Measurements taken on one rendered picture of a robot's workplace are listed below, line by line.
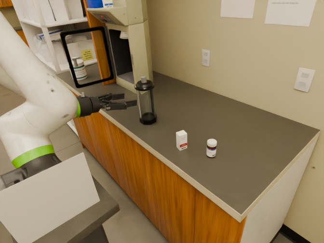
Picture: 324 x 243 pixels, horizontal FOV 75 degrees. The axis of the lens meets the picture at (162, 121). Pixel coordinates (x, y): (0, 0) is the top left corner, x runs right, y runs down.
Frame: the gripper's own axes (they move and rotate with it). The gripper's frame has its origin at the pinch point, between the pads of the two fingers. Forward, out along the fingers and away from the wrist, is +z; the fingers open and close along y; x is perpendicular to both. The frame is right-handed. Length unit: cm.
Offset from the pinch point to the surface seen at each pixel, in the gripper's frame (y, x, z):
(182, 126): -19.6, 12.7, 24.3
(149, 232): -6, 110, 22
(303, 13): -49, -49, 60
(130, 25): 33, -34, 22
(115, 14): 33, -39, 11
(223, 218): -63, 30, 6
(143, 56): 32.6, -16.0, 33.8
